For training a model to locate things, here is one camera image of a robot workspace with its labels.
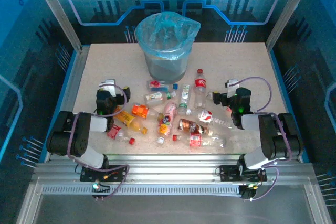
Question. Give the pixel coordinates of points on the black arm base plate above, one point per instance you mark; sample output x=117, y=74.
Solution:
x=115, y=175
x=228, y=172

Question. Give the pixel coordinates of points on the colourful label bottle white cap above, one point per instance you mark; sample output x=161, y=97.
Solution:
x=165, y=129

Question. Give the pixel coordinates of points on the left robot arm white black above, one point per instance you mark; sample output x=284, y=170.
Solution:
x=65, y=134

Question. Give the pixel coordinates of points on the orange label bottle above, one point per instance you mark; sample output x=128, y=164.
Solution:
x=141, y=111

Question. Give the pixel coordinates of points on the white bottle green cap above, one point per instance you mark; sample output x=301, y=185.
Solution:
x=155, y=98

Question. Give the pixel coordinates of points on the grey metal front panel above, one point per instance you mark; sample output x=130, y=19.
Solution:
x=170, y=211

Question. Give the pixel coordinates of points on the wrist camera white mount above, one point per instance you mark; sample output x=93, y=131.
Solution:
x=232, y=85
x=109, y=86

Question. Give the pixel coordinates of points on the grey translucent bin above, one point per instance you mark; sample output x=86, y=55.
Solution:
x=165, y=72

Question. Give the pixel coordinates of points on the yellow label juice bottle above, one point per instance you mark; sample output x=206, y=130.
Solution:
x=128, y=119

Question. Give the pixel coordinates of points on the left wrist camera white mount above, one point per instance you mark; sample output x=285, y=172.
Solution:
x=109, y=86

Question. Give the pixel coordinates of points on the blue bottle cap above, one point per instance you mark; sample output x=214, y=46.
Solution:
x=175, y=86

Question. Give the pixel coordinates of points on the brown label bottle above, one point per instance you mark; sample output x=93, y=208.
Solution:
x=191, y=126

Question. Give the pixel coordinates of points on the blue plastic bin liner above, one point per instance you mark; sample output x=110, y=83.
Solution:
x=168, y=24

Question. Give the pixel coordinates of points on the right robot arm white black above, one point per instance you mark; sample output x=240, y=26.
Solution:
x=283, y=140

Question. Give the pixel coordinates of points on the red white label clear bottle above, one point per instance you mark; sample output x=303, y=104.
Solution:
x=204, y=116

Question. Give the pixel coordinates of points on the pink bottle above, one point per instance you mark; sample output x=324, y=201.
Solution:
x=170, y=111

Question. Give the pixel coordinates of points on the Coca-Cola bottle red cap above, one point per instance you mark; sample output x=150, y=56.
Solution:
x=200, y=85

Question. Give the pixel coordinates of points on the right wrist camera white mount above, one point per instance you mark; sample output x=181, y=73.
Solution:
x=232, y=85

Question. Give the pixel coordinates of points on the aluminium table side rail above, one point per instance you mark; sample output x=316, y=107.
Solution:
x=74, y=77

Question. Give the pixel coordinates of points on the aluminium frame post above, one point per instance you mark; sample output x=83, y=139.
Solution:
x=56, y=11
x=288, y=11

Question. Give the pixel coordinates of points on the small clear bottle green label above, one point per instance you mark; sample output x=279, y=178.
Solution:
x=185, y=93

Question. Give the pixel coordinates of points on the aluminium front beam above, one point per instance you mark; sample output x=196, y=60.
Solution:
x=170, y=169

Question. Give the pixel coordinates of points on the clear bottle red contents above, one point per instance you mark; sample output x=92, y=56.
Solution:
x=157, y=84

